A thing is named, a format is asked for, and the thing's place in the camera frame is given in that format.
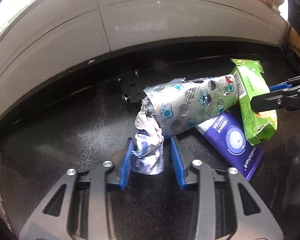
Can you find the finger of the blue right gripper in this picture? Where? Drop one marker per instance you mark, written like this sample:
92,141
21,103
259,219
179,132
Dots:
270,101
280,86

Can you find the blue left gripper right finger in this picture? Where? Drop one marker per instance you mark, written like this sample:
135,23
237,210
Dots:
180,168

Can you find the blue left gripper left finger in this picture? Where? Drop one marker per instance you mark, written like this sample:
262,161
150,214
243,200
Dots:
125,166

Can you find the blue white wrapper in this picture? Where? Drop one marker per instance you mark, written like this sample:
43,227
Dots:
147,158

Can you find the green cardboard box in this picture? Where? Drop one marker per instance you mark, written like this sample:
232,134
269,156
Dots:
259,123

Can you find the purple toothpaste tube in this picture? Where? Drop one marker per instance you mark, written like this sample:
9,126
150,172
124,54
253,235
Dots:
226,134

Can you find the wooden cutting board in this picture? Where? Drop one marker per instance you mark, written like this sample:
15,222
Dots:
294,40

